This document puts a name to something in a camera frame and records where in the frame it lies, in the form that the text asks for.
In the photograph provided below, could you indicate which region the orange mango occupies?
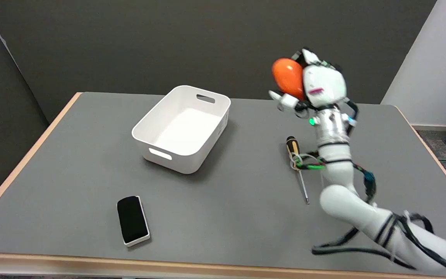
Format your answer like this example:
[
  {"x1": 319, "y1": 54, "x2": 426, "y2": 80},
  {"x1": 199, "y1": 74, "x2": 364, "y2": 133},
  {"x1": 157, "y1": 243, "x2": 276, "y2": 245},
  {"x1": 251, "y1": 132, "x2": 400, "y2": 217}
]
[{"x1": 272, "y1": 58, "x2": 305, "y2": 101}]

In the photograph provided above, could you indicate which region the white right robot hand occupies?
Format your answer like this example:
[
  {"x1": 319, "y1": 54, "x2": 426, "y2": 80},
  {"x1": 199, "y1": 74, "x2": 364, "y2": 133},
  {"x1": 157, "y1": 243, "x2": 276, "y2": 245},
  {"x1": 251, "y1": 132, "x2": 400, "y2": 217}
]
[{"x1": 268, "y1": 48, "x2": 348, "y2": 118}]

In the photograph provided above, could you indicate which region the yellow black handled screwdriver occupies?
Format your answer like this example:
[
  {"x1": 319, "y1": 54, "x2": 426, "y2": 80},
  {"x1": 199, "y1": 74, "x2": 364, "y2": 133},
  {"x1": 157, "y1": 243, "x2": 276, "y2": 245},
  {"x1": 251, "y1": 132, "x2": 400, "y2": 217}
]
[{"x1": 286, "y1": 136, "x2": 310, "y2": 205}]

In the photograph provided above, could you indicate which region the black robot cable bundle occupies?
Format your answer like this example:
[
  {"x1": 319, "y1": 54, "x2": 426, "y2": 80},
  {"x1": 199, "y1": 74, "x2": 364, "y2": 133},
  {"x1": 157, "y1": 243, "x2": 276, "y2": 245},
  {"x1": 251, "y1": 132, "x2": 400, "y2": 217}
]
[{"x1": 311, "y1": 211, "x2": 446, "y2": 279}]

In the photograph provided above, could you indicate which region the white plastic box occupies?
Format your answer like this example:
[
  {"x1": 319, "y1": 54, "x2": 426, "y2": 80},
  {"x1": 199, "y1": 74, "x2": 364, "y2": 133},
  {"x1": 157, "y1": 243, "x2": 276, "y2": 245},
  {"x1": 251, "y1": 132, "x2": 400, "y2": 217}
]
[{"x1": 132, "y1": 85, "x2": 232, "y2": 174}]

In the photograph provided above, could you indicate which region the black whiteboard eraser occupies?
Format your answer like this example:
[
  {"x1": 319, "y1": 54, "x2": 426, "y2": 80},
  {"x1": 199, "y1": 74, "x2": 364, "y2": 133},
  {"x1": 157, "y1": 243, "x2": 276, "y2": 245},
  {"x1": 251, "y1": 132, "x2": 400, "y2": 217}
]
[{"x1": 117, "y1": 196, "x2": 151, "y2": 247}]

